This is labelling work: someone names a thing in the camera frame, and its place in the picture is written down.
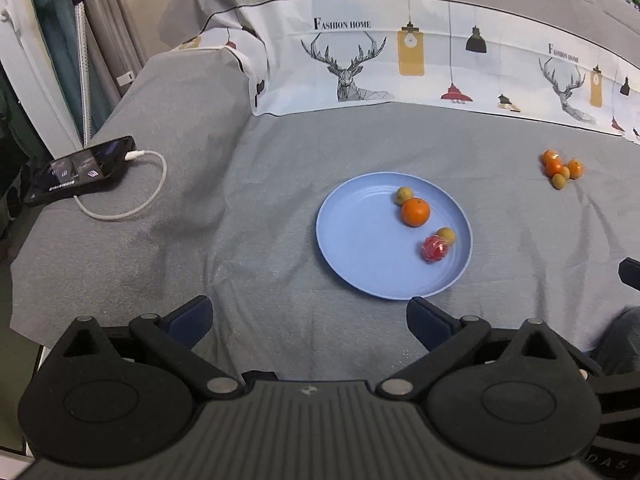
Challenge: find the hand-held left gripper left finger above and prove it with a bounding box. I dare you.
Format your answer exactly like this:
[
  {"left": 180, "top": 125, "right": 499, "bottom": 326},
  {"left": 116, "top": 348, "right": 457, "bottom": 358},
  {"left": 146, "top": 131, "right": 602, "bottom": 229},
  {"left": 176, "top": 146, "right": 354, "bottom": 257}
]
[{"left": 47, "top": 296, "right": 246, "bottom": 402}]

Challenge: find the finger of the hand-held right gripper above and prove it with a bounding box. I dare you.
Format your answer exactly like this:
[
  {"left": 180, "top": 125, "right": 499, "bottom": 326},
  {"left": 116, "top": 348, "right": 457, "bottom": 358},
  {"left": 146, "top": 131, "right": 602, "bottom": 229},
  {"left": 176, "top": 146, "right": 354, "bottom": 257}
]
[{"left": 618, "top": 257, "right": 640, "bottom": 292}]

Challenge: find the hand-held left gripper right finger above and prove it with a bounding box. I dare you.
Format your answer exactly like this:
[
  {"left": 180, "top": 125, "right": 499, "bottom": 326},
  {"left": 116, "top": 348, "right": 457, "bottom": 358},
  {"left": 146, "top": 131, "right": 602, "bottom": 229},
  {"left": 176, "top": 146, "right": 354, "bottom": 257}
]
[{"left": 375, "top": 297, "right": 581, "bottom": 402}]

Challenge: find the small red fruit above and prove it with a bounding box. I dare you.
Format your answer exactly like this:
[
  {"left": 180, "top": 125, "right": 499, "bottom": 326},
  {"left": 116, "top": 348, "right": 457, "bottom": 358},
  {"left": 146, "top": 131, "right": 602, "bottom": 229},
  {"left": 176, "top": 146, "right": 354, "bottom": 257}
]
[{"left": 421, "top": 236, "right": 449, "bottom": 264}]

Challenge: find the blue plate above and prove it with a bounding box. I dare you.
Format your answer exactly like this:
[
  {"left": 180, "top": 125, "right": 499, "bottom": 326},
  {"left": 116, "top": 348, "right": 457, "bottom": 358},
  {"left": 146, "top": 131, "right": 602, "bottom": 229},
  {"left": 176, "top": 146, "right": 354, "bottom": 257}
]
[{"left": 315, "top": 172, "right": 473, "bottom": 301}]

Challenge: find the person's grey-blue clothing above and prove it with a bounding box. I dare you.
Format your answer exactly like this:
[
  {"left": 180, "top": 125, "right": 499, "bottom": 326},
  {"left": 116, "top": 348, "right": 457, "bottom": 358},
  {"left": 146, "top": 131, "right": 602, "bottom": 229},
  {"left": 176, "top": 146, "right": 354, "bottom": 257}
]
[{"left": 595, "top": 306, "right": 640, "bottom": 377}]

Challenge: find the grey bed sheet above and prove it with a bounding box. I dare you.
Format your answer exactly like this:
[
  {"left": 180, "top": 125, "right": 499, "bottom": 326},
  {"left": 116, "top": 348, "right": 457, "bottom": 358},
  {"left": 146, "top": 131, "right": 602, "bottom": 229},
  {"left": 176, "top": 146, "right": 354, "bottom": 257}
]
[{"left": 10, "top": 50, "right": 640, "bottom": 386}]

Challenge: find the black smartphone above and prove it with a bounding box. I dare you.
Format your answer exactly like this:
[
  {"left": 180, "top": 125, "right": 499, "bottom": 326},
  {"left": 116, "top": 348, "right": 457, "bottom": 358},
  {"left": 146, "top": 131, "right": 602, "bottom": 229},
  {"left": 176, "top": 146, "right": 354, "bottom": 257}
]
[{"left": 24, "top": 135, "right": 137, "bottom": 208}]

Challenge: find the dark green cloth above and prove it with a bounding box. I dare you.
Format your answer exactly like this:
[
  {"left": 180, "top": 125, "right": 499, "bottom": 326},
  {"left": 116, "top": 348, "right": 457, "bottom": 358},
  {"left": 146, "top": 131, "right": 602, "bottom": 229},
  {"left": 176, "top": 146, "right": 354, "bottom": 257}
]
[{"left": 0, "top": 75, "right": 31, "bottom": 241}]

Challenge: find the printed blanket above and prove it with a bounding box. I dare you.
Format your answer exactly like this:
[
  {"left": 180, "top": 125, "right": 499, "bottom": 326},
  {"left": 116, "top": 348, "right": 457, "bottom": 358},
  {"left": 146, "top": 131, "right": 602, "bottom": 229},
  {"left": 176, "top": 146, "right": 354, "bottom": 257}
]
[{"left": 157, "top": 0, "right": 640, "bottom": 146}]

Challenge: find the teal curtain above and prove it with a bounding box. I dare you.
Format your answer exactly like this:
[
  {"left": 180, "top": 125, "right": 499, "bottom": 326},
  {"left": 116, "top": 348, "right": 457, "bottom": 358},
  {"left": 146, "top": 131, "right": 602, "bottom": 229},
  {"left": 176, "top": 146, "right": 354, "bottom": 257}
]
[{"left": 27, "top": 0, "right": 83, "bottom": 131}]

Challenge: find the grey curtain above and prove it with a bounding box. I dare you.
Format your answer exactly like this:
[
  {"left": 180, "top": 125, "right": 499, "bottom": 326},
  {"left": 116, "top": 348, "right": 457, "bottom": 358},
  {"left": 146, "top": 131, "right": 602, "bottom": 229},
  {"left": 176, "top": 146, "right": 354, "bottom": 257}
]
[{"left": 82, "top": 0, "right": 151, "bottom": 111}]

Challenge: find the white charging cable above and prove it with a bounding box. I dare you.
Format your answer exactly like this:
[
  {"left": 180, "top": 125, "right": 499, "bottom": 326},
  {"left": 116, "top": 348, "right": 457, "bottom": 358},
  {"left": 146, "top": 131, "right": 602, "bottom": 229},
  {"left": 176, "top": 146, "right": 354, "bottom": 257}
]
[{"left": 74, "top": 149, "right": 167, "bottom": 221}]

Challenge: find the pole with black handle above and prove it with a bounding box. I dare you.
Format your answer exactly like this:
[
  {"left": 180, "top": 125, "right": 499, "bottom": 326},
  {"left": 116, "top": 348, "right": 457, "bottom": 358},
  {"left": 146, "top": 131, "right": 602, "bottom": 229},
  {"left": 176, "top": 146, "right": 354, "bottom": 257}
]
[{"left": 60, "top": 0, "right": 93, "bottom": 143}]

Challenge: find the white window frame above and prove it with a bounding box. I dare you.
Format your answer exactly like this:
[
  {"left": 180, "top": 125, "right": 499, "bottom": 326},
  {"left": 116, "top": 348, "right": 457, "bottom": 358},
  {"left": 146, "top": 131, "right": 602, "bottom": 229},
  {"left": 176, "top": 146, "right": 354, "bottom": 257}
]
[{"left": 0, "top": 0, "right": 88, "bottom": 161}]

